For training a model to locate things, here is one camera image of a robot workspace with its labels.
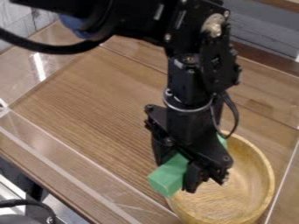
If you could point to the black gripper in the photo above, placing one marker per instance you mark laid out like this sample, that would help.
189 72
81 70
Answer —
192 126

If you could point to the green rectangular block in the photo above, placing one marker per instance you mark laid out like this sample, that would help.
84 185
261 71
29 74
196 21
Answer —
165 178

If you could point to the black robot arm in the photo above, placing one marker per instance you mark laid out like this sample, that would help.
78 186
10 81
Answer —
190 29

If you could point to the brown wooden bowl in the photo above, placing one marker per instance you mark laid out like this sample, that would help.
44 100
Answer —
238 201

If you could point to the clear acrylic enclosure wall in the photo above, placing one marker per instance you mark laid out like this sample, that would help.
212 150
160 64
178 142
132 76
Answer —
72 126

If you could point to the grey metal frame part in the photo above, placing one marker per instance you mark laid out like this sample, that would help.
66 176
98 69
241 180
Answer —
26 204

